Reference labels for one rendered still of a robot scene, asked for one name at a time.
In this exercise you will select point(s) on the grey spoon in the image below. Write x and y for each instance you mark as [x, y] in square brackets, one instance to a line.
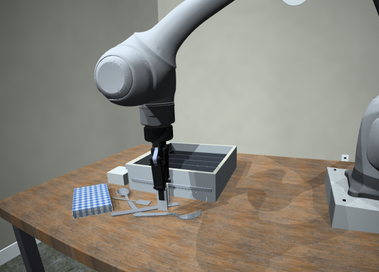
[124, 192]

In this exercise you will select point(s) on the silver fork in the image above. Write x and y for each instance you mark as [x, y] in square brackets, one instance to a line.
[184, 217]

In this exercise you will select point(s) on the blue checked towel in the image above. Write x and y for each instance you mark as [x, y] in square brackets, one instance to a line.
[91, 200]

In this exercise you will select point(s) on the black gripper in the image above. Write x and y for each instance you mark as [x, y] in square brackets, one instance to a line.
[159, 162]

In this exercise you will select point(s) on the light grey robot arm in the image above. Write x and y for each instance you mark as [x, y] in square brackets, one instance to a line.
[141, 71]

